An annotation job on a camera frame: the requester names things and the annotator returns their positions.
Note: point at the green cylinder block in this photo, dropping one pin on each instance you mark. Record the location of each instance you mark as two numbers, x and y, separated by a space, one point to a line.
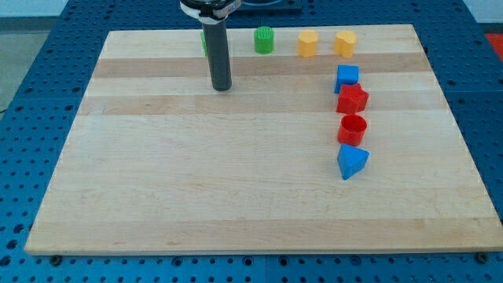
264 40

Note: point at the red star block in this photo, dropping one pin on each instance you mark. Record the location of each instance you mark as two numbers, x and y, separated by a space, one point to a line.
352 99

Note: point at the blue triangle block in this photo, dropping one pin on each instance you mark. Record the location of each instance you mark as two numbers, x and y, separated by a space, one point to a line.
351 160

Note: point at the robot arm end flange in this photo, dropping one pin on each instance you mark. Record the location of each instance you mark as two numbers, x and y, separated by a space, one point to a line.
209 11

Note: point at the green block behind pusher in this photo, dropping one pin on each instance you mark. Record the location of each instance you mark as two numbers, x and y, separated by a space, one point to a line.
204 43

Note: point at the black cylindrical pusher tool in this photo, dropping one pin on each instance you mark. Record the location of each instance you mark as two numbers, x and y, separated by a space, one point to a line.
218 55

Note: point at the yellow pentagon block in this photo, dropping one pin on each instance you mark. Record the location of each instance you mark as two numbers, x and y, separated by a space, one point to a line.
307 43

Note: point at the yellow heart block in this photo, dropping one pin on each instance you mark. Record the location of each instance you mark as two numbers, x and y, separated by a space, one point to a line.
344 44

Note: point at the red cylinder block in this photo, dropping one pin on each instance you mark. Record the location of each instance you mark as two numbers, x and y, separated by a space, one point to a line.
352 129

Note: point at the wooden board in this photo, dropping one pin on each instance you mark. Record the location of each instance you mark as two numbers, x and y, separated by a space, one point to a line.
159 163

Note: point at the blue cube block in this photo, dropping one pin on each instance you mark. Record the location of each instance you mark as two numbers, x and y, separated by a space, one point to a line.
345 74

